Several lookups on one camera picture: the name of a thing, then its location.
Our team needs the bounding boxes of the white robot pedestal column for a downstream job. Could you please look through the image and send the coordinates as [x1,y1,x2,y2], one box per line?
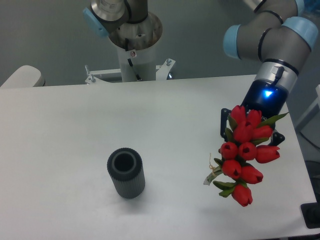
[116,46,156,83]

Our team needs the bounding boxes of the white metal base bracket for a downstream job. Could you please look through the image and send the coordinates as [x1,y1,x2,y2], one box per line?
[85,58,176,85]

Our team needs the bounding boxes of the black device at table edge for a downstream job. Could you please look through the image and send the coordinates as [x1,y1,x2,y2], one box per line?
[300,202,320,229]

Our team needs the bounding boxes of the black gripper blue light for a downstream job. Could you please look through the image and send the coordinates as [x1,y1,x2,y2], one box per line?
[220,80,289,146]

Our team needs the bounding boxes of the red tulip bouquet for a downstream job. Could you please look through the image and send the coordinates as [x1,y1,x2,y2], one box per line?
[203,105,285,207]

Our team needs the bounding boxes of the black cable on pedestal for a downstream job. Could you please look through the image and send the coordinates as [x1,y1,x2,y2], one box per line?
[126,58,143,82]

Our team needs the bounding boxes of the dark grey ribbed vase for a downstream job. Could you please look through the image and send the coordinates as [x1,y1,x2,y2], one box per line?
[106,147,146,199]

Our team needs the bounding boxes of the white furniture frame right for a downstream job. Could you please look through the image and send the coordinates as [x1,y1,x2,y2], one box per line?
[294,85,320,151]

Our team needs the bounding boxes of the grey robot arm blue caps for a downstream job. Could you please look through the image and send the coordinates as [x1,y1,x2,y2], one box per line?
[83,0,318,128]

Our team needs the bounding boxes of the beige chair back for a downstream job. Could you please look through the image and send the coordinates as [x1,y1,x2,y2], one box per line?
[0,65,46,89]

